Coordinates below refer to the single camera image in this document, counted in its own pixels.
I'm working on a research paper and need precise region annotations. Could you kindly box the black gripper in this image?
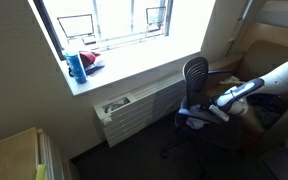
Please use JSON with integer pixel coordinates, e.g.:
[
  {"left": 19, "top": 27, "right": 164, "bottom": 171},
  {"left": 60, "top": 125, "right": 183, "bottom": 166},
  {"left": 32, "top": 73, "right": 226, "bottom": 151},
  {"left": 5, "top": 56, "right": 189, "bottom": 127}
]
[{"left": 200, "top": 98, "right": 218, "bottom": 113}]

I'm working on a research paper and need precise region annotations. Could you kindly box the light blue shirt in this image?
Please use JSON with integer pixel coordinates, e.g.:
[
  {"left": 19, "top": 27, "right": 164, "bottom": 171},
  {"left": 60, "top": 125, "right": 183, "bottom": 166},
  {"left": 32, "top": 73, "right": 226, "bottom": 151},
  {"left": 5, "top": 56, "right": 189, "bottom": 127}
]
[{"left": 185, "top": 104, "right": 210, "bottom": 130}]

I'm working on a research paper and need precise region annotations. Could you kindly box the black mesh office chair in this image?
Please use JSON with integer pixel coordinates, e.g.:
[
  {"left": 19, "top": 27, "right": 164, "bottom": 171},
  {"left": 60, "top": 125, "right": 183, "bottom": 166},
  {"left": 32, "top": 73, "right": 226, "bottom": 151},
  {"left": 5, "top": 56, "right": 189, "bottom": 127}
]
[{"left": 160, "top": 56, "right": 252, "bottom": 169}]

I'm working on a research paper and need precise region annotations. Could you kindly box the white crumpled cloth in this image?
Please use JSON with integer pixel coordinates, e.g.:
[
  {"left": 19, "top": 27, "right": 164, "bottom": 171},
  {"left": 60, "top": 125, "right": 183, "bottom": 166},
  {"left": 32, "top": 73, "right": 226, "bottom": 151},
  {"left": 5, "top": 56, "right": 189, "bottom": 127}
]
[{"left": 218, "top": 75, "right": 246, "bottom": 86}]

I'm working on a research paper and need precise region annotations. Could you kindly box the dark navy cloth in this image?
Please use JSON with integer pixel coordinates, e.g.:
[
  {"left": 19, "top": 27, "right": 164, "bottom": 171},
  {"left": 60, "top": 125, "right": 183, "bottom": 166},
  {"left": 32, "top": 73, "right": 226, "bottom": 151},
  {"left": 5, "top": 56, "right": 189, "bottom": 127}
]
[{"left": 247, "top": 93, "right": 287, "bottom": 130}]

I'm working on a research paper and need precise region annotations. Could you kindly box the wooden desk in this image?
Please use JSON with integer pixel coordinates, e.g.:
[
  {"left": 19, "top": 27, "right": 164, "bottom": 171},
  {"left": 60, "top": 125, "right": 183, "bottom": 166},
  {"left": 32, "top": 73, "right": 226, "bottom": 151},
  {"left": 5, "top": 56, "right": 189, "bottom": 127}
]
[{"left": 203, "top": 21, "right": 288, "bottom": 158}]

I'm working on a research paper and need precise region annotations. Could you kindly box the grey striped cushion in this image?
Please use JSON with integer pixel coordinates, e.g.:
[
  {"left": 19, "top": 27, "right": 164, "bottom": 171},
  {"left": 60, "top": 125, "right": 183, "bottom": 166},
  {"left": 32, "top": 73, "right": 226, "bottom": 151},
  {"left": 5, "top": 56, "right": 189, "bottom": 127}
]
[{"left": 253, "top": 0, "right": 288, "bottom": 33}]

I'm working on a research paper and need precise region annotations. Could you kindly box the dark blue folded cloth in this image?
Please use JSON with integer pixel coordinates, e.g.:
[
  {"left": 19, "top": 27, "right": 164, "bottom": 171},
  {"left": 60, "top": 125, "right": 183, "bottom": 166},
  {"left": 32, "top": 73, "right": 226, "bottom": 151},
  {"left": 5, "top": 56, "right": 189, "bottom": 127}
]
[{"left": 83, "top": 60, "right": 106, "bottom": 75}]

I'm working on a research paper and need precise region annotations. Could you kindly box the blue water bottle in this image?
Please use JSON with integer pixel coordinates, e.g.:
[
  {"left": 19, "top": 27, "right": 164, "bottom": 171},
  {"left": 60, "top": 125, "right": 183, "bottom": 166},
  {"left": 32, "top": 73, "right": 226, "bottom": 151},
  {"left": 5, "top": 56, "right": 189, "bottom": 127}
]
[{"left": 64, "top": 46, "right": 88, "bottom": 84}]

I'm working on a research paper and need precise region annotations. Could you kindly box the light wooden drawer cabinet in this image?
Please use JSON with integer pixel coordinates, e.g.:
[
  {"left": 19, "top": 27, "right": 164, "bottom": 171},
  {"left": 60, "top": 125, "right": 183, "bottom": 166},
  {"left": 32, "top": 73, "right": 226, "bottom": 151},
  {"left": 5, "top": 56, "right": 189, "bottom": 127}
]
[{"left": 0, "top": 127, "right": 80, "bottom": 180}]

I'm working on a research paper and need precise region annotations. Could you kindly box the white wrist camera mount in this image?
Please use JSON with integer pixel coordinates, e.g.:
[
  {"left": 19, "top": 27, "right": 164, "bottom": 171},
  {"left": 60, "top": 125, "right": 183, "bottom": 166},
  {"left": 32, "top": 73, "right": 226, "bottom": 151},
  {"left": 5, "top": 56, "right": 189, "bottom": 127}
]
[{"left": 208, "top": 104, "right": 231, "bottom": 123}]

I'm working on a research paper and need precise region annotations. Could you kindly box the white wall heater unit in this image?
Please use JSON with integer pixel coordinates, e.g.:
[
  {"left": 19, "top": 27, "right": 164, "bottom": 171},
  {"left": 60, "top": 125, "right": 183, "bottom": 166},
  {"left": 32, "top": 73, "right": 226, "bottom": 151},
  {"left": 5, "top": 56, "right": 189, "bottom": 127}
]
[{"left": 93, "top": 71, "right": 189, "bottom": 148}]

